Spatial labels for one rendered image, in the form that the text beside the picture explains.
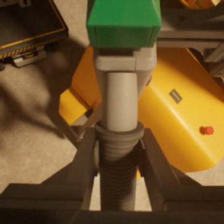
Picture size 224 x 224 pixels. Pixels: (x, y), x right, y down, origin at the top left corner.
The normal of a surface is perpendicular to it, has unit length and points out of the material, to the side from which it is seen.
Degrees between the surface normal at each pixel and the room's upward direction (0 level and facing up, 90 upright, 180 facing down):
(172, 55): 0
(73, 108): 22
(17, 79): 0
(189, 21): 16
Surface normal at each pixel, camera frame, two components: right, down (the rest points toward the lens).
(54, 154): 0.27, -0.21
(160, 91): 0.09, -0.05
